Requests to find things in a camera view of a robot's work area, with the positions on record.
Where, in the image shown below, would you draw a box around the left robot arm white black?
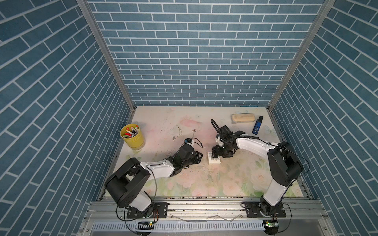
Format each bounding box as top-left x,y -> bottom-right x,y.
104,144 -> 203,212

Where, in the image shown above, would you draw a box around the blue black marker pen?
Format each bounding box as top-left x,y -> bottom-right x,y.
252,116 -> 263,135

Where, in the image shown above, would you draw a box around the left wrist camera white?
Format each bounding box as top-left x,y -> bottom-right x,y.
184,138 -> 192,144

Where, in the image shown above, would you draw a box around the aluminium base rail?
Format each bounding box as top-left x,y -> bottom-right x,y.
79,198 -> 337,236

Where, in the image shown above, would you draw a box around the yellow cup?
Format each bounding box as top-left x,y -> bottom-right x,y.
120,124 -> 145,150

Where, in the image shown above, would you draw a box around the markers in cup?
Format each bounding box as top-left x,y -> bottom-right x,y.
121,125 -> 140,139

